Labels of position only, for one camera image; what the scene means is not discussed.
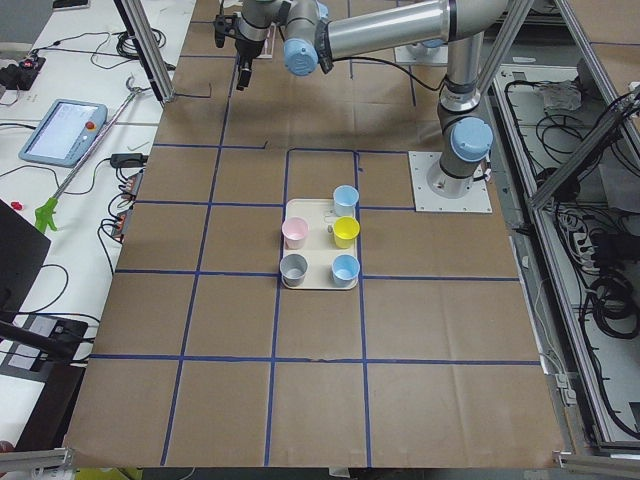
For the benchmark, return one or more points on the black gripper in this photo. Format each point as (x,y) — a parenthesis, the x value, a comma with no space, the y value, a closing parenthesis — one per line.
(246,48)

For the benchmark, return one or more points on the light blue plastic cup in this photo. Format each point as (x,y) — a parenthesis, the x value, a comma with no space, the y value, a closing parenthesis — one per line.
(345,200)

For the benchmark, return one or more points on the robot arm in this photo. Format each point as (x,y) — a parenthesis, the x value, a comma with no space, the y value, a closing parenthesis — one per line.
(313,41)

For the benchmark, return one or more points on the pink plastic cup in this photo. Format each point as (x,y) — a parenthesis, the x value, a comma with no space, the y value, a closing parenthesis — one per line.
(295,231)

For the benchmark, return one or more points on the yellow plastic cup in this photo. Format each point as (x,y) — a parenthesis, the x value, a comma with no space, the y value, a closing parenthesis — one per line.
(346,229)

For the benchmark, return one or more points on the grey plastic cup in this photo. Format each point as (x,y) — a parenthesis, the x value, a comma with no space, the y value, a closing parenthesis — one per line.
(293,269)

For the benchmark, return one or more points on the blue teach pendant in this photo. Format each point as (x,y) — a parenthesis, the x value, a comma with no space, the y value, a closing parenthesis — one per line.
(65,134)

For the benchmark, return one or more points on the cream rabbit print tray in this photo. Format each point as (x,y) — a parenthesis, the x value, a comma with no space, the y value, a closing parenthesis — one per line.
(319,249)

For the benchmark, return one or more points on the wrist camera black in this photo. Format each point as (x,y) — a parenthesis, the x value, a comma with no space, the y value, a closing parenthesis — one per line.
(224,28)

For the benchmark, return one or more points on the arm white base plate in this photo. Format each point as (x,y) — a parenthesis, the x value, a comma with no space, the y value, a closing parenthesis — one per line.
(436,192)

